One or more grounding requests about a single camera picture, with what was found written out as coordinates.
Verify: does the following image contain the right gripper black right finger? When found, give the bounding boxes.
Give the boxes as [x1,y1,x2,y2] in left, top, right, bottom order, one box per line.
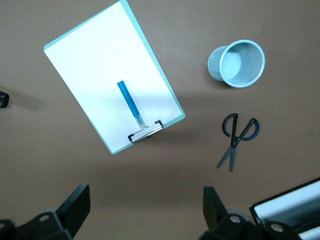
[198,186,301,240]

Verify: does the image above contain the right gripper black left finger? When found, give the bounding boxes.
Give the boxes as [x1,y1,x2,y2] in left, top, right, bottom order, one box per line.
[0,184,91,240]

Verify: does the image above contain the blue marker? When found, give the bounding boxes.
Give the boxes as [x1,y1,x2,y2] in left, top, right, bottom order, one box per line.
[116,78,147,130]

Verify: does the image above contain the black stacked document tray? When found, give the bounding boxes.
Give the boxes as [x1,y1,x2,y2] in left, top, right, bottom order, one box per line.
[249,177,320,240]

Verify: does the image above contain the black blue scissors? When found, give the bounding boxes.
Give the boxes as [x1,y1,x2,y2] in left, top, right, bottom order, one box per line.
[216,113,260,173]

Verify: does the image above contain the black stapler with orange end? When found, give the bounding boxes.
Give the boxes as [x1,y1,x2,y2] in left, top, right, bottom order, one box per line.
[0,91,10,109]

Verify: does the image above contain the light blue mesh pen cup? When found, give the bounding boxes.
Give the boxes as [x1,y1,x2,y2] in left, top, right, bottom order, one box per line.
[207,39,266,89]

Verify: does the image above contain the white paper sheet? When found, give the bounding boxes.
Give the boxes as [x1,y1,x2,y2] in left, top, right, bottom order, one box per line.
[43,1,183,154]

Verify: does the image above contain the green clipboard with metal clip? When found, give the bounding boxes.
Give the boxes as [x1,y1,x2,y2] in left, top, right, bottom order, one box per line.
[43,0,186,155]

